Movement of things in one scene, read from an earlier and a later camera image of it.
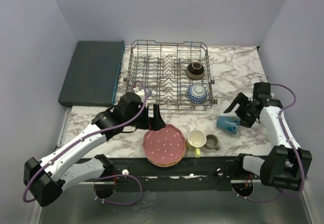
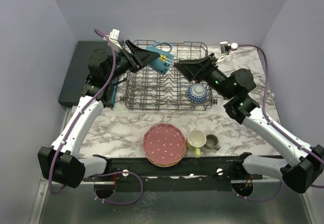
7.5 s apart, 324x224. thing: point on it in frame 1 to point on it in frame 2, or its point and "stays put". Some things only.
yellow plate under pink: (162, 165) stays put
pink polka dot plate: (164, 146) stays put
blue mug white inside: (229, 123) to (163, 63)
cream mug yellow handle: (197, 139) stays put
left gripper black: (155, 123) to (143, 56)
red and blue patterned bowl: (197, 94) stays put
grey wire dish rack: (175, 75) stays put
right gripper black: (247, 121) to (194, 68)
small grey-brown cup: (212, 141) stays put
